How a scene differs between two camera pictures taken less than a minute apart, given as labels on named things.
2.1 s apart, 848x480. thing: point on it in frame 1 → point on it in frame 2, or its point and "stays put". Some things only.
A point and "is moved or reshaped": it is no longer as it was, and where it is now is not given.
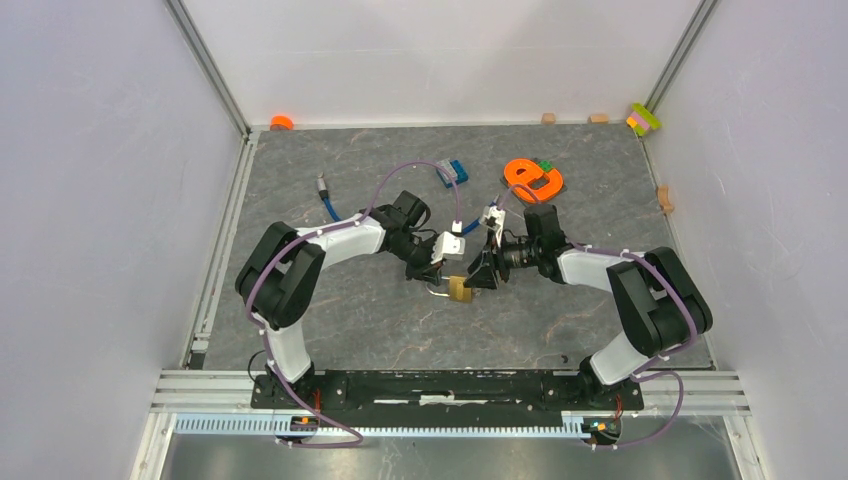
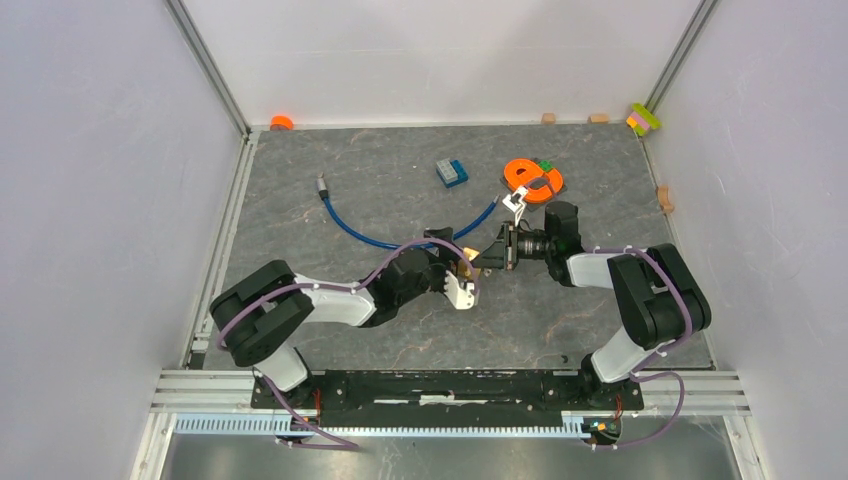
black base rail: (445, 394) stays put
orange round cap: (281, 122) stays put
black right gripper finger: (484, 277) → (503, 267)
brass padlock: (457, 290) is moved or reshaped
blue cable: (322, 192) stays put
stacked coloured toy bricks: (642, 119) stays put
